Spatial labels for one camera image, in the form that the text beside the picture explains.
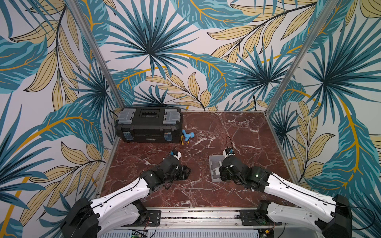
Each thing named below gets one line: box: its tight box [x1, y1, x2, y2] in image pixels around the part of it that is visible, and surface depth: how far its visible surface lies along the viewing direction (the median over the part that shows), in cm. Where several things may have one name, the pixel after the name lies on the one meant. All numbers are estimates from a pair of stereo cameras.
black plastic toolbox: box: [114, 107, 184, 144], surface depth 93 cm
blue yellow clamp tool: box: [181, 129, 195, 146], surface depth 105 cm
